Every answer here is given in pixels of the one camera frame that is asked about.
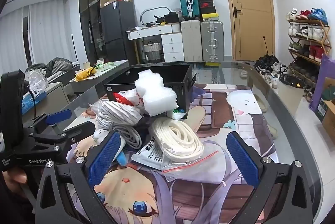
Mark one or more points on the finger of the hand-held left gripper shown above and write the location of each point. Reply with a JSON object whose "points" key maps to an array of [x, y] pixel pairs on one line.
{"points": [[78, 132], [59, 116]]}

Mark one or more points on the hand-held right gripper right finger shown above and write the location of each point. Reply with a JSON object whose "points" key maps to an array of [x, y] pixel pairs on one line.
{"points": [[243, 158]]}

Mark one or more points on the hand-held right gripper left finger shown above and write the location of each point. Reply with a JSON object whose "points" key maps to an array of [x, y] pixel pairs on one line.
{"points": [[104, 158]]}

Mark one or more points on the white printed packet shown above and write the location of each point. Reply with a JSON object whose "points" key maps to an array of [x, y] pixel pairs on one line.
{"points": [[149, 154]]}

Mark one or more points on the red white snack packet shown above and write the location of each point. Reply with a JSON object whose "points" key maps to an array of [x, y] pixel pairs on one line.
{"points": [[125, 99]]}

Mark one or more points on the zip bag of white laces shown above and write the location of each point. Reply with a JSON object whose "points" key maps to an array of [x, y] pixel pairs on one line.
{"points": [[178, 137]]}

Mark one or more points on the green white packet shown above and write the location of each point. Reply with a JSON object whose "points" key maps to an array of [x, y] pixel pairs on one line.
{"points": [[179, 112]]}

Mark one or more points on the white foam wrap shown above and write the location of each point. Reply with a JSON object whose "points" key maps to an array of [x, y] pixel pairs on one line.
{"points": [[154, 93]]}

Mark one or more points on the black cardboard box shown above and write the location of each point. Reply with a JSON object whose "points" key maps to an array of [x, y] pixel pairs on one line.
{"points": [[183, 93]]}

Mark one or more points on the person's left hand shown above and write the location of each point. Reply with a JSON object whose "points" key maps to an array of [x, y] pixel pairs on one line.
{"points": [[14, 178]]}

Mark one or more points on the small blue object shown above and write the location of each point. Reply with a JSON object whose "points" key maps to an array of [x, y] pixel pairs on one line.
{"points": [[123, 156]]}

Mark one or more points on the grey side cabinet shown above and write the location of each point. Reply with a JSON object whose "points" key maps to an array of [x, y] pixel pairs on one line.
{"points": [[55, 95]]}

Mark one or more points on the blue tissue pack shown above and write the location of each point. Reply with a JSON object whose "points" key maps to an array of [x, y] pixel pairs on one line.
{"points": [[32, 101]]}

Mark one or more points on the beige slipper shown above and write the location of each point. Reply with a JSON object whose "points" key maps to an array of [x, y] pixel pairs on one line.
{"points": [[261, 103], [272, 131]]}

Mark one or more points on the clear plastic bag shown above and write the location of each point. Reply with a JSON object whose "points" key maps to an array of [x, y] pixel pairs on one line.
{"points": [[35, 81]]}

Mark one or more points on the yellow plastic bag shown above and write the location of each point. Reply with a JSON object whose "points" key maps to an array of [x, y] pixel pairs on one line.
{"points": [[83, 74]]}

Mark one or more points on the dark grey jacket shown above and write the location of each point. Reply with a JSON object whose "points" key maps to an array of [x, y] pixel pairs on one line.
{"points": [[59, 66]]}

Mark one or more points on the printed cartoon table mat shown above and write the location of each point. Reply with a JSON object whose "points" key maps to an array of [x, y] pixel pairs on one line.
{"points": [[209, 197]]}

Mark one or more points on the grey coffee table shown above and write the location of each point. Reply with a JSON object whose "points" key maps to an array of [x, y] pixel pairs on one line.
{"points": [[110, 72]]}

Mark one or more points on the green white wrappers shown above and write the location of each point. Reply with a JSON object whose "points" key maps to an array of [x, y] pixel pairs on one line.
{"points": [[104, 65]]}

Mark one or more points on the trash bin with black liner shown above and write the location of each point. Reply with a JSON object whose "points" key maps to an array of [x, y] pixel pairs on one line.
{"points": [[291, 93]]}

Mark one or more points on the white curtain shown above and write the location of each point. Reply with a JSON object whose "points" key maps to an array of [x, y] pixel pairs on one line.
{"points": [[47, 35]]}

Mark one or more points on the pile of floor shoes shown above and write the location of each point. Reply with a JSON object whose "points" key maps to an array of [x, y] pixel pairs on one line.
{"points": [[272, 70]]}

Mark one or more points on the flat brown cardboard box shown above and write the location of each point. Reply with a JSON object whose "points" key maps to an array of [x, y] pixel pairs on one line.
{"points": [[330, 124]]}

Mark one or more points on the dark green box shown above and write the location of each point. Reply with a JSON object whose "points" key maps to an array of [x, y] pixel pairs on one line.
{"points": [[325, 106]]}

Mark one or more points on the black umbrella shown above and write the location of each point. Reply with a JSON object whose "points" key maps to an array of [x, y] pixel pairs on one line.
{"points": [[268, 57]]}

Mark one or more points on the dark wardrobe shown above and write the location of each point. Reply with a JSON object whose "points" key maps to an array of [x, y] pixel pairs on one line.
{"points": [[90, 17]]}

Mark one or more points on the wicker basket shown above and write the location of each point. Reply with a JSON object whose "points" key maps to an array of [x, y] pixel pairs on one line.
{"points": [[152, 51]]}

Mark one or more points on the dark grey fridge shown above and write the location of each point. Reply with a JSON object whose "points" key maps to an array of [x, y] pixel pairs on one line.
{"points": [[115, 22]]}

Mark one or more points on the purple paper bag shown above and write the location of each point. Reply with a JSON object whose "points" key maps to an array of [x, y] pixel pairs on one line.
{"points": [[323, 69]]}

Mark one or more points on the silver suitcase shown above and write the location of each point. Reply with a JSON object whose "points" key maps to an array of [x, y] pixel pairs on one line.
{"points": [[212, 40]]}

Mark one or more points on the white desk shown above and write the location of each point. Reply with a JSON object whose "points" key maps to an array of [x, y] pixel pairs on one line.
{"points": [[149, 31]]}

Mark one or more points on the white drawer cabinet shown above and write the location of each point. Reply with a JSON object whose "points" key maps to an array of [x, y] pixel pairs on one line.
{"points": [[172, 47]]}

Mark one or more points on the wooden shoe rack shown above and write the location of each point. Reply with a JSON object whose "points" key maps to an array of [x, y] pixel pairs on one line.
{"points": [[314, 52], [323, 43]]}

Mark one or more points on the beige suitcase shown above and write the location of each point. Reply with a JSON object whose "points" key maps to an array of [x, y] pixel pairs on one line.
{"points": [[191, 40]]}

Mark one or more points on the oval metal-framed mirror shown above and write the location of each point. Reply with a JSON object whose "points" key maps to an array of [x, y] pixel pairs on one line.
{"points": [[142, 15]]}

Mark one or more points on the tan wooden door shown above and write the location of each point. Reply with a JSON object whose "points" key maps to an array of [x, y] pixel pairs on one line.
{"points": [[251, 17]]}

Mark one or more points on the black yellow shoe box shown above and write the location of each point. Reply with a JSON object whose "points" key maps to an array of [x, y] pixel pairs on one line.
{"points": [[209, 17]]}

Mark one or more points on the black bag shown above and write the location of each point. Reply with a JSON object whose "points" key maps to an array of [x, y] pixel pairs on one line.
{"points": [[170, 17]]}

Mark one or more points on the plain black shoe box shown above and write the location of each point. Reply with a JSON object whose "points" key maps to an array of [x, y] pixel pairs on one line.
{"points": [[208, 10]]}

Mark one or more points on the black shoe box red logo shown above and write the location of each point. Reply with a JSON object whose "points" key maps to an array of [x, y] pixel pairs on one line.
{"points": [[206, 2]]}

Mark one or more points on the blue bag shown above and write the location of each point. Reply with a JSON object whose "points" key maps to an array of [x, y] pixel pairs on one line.
{"points": [[318, 15]]}

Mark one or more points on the teal suitcase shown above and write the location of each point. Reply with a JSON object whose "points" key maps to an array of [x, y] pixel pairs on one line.
{"points": [[188, 1]]}

